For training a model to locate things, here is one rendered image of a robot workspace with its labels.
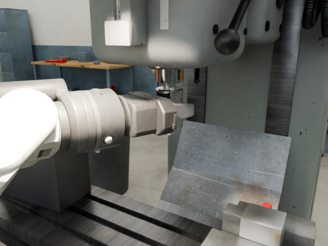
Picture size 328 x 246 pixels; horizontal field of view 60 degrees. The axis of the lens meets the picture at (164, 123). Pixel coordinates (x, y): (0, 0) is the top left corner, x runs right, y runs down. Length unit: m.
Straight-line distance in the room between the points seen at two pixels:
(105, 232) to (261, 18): 0.53
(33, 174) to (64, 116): 0.41
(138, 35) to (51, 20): 7.12
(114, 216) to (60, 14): 6.67
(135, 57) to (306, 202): 0.65
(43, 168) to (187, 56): 0.49
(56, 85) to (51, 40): 7.13
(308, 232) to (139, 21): 0.41
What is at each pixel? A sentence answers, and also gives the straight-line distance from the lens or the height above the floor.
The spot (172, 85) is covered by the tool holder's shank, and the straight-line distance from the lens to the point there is 0.47.
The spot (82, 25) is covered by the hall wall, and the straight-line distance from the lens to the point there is 6.71.
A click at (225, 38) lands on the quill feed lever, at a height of 1.35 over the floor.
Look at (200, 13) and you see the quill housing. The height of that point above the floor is 1.38.
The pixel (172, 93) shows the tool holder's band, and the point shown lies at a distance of 0.46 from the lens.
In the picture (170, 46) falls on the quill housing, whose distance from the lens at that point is 0.37.
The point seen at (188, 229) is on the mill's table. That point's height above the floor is 0.94.
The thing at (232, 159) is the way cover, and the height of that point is 1.02.
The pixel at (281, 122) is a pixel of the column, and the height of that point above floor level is 1.14.
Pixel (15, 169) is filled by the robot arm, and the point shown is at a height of 1.22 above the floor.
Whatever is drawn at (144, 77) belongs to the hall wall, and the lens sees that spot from 5.69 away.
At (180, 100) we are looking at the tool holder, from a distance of 0.47.
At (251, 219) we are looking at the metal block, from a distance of 0.48.
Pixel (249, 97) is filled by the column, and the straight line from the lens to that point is 0.82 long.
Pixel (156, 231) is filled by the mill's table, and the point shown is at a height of 0.94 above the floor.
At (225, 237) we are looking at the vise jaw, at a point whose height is 1.05.
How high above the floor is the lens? 1.35
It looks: 16 degrees down
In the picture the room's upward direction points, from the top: straight up
